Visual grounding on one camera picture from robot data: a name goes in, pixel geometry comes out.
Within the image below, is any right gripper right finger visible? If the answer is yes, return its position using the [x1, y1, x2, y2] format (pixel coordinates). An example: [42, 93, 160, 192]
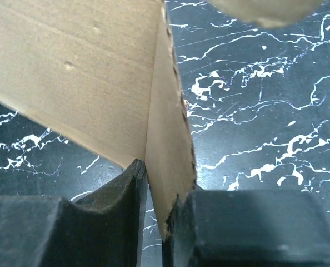
[162, 189, 330, 266]

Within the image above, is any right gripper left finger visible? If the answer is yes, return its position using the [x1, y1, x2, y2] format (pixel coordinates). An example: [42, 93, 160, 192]
[0, 160, 147, 266]

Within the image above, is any cardboard box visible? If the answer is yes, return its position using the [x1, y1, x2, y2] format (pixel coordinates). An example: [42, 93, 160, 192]
[0, 0, 327, 241]

